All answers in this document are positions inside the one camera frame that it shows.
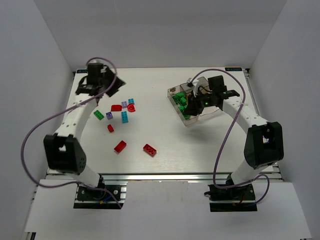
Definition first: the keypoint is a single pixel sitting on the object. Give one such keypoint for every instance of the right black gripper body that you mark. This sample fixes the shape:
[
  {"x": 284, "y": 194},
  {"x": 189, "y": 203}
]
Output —
[{"x": 194, "y": 105}]

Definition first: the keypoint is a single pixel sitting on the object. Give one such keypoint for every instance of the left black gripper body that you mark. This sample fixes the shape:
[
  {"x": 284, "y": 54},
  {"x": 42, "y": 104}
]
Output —
[{"x": 113, "y": 83}]

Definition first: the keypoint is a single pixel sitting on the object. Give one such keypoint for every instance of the green square lego top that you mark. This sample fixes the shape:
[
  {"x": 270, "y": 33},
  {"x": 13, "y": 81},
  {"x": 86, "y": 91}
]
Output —
[{"x": 179, "y": 96}]

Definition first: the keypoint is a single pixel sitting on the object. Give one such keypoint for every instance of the red brick lego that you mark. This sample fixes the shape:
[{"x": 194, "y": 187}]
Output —
[
  {"x": 149, "y": 150},
  {"x": 120, "y": 146}
]

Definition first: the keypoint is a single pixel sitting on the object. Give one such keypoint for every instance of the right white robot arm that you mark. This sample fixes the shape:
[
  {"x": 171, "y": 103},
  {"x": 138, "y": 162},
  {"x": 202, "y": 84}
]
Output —
[{"x": 264, "y": 139}]

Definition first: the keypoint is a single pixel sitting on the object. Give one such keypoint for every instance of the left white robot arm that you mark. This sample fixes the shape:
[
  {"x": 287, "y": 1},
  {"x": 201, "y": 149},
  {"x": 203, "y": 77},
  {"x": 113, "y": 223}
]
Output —
[{"x": 63, "y": 150}]

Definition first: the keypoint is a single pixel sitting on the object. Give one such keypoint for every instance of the clear front container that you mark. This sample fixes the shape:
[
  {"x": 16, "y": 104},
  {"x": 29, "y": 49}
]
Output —
[{"x": 209, "y": 111}]

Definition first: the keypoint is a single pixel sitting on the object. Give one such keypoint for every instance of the clear brown tinted container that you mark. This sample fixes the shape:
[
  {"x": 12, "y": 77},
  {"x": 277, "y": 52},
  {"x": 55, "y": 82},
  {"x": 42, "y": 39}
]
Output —
[{"x": 202, "y": 90}]

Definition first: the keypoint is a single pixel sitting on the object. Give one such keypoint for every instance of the clear narrow container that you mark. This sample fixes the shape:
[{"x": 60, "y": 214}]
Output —
[{"x": 177, "y": 107}]

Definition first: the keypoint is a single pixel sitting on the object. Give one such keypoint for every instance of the lilac square lego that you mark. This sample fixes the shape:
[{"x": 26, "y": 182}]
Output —
[{"x": 124, "y": 104}]

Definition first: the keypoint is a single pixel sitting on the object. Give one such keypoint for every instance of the cyan small lego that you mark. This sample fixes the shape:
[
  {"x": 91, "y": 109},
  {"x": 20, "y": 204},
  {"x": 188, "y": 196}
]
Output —
[{"x": 131, "y": 101}]

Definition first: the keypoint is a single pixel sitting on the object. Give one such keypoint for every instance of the blue label sticker left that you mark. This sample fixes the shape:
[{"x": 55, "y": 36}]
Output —
[{"x": 81, "y": 71}]

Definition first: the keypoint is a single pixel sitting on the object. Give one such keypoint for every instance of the blue label sticker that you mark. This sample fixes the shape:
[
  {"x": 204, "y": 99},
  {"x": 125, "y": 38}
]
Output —
[
  {"x": 233, "y": 69},
  {"x": 81, "y": 71}
]

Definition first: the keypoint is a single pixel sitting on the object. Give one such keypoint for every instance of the red sloped lego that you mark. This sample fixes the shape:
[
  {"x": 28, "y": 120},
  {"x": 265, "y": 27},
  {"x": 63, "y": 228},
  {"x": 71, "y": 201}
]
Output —
[{"x": 116, "y": 108}]

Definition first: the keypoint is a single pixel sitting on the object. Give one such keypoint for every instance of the blue label sticker right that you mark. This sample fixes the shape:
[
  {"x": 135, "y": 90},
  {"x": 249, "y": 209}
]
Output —
[{"x": 233, "y": 69}]

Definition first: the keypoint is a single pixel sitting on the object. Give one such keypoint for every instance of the red round lego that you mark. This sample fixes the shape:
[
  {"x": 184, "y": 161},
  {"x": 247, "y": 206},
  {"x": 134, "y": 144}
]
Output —
[{"x": 131, "y": 108}]

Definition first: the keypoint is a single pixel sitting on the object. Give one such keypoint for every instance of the cyan long lego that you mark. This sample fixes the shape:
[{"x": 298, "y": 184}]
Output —
[{"x": 124, "y": 117}]

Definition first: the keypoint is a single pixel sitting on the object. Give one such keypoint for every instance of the purple square lego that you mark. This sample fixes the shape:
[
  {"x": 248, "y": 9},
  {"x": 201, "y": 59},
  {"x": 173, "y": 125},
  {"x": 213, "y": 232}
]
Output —
[{"x": 109, "y": 115}]

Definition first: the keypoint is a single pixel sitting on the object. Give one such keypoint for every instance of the small red lego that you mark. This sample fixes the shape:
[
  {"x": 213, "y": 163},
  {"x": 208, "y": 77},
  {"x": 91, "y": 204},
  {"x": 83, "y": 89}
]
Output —
[{"x": 110, "y": 128}]

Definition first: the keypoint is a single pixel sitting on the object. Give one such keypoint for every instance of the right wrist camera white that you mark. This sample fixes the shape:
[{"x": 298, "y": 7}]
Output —
[{"x": 196, "y": 84}]

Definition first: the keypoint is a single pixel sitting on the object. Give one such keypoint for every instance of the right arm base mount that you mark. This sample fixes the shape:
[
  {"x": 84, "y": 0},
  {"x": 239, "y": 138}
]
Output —
[{"x": 237, "y": 199}]

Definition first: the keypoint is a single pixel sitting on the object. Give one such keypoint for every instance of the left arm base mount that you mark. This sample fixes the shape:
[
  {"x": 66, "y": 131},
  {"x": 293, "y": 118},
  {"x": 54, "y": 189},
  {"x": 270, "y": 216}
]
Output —
[{"x": 106, "y": 197}]

